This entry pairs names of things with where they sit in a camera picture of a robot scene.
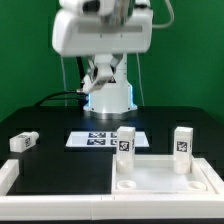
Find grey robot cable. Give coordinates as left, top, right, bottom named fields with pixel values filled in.
left=133, top=0, right=175, bottom=107

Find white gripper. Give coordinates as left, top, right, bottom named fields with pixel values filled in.
left=52, top=0, right=153, bottom=80

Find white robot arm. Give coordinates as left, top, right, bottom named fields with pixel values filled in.
left=52, top=0, right=153, bottom=119

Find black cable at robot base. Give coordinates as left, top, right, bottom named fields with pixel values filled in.
left=33, top=88, right=90, bottom=108

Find white sheet with fiducial tags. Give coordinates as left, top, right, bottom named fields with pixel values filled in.
left=66, top=131, right=149, bottom=148

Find white square tabletop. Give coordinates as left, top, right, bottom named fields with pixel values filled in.
left=111, top=155, right=224, bottom=195

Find grey camera cable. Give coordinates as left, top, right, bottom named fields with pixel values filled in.
left=59, top=56, right=69, bottom=107

